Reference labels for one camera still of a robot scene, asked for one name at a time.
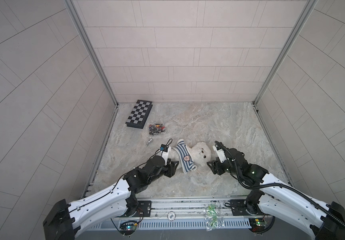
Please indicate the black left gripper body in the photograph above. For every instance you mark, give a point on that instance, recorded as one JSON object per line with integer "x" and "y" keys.
{"x": 168, "y": 170}

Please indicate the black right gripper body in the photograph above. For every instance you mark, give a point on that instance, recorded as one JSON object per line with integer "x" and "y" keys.
{"x": 220, "y": 168}

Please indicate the blue white striped shirt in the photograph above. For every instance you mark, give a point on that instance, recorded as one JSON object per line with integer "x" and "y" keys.
{"x": 185, "y": 157}

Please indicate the white teddy bear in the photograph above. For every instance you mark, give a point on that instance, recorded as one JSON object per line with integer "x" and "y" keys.
{"x": 200, "y": 152}

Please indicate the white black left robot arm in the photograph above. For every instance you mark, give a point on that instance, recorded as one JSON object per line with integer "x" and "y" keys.
{"x": 66, "y": 221}

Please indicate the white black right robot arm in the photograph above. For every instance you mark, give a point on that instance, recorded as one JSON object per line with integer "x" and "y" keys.
{"x": 271, "y": 196}

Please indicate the small silver chess piece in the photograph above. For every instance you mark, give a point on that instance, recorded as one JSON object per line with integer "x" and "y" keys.
{"x": 149, "y": 141}

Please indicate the clear bag of toy bricks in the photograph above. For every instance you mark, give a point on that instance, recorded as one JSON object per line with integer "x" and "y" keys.
{"x": 156, "y": 129}

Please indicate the clear bag of green parts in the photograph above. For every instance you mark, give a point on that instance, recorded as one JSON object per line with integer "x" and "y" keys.
{"x": 213, "y": 217}

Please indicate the folded black white chessboard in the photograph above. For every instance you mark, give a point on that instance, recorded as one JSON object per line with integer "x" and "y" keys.
{"x": 139, "y": 114}

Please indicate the right green circuit board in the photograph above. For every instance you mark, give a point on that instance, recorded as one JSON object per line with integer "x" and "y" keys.
{"x": 257, "y": 224}

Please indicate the green circuit board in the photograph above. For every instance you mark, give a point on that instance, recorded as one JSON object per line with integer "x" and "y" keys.
{"x": 129, "y": 227}
{"x": 257, "y": 224}

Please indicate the left green circuit board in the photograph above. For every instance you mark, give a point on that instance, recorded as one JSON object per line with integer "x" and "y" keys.
{"x": 129, "y": 227}

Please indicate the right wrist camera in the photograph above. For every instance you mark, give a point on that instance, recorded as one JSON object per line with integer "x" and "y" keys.
{"x": 220, "y": 153}

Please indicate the aluminium corner post left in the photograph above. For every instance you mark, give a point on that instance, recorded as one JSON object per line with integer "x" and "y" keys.
{"x": 69, "y": 5}

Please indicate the aluminium corner post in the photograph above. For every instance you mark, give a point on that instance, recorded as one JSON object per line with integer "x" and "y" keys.
{"x": 304, "y": 15}
{"x": 69, "y": 5}

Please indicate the aluminium corner post right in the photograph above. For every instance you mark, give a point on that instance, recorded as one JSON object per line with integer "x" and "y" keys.
{"x": 304, "y": 15}

